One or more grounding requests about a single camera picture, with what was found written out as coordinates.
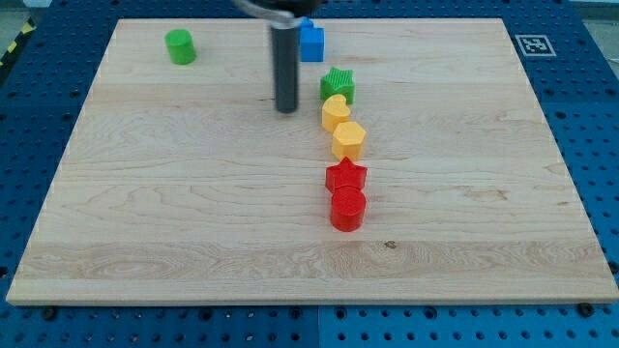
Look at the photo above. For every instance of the red cylinder block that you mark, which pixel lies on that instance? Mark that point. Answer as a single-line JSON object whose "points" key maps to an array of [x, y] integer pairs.
{"points": [[348, 206]]}

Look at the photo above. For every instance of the wooden board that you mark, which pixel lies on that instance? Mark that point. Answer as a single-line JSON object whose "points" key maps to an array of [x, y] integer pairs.
{"points": [[182, 185]]}

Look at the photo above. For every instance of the red star block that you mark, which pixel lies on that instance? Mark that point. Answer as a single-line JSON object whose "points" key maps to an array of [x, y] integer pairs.
{"points": [[345, 174]]}

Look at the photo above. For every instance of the yellow hexagon block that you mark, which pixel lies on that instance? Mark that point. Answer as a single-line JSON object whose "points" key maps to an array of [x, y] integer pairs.
{"points": [[348, 140]]}

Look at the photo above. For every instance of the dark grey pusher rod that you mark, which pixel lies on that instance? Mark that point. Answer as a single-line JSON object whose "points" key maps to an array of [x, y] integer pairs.
{"points": [[285, 61]]}

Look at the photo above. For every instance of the green cylinder block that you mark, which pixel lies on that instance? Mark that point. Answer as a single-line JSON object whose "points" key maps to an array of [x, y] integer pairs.
{"points": [[180, 46]]}

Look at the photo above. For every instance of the small blue block behind cube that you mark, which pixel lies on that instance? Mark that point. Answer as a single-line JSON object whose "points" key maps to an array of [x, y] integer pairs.
{"points": [[307, 23]]}

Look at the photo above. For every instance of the white fiducial marker tag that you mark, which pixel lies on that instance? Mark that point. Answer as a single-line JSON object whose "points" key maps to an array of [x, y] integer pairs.
{"points": [[534, 45]]}

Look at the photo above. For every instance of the green star block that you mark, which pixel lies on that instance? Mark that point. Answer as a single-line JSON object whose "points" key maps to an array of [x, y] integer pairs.
{"points": [[337, 81]]}

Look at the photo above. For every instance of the yellow heart block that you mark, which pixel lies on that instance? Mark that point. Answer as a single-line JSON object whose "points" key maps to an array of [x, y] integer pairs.
{"points": [[334, 111]]}

